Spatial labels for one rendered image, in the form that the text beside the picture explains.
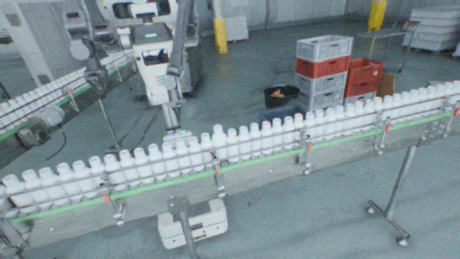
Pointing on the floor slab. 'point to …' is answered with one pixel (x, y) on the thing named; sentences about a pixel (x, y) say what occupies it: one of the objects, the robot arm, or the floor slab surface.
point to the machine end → (119, 13)
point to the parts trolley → (385, 45)
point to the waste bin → (281, 97)
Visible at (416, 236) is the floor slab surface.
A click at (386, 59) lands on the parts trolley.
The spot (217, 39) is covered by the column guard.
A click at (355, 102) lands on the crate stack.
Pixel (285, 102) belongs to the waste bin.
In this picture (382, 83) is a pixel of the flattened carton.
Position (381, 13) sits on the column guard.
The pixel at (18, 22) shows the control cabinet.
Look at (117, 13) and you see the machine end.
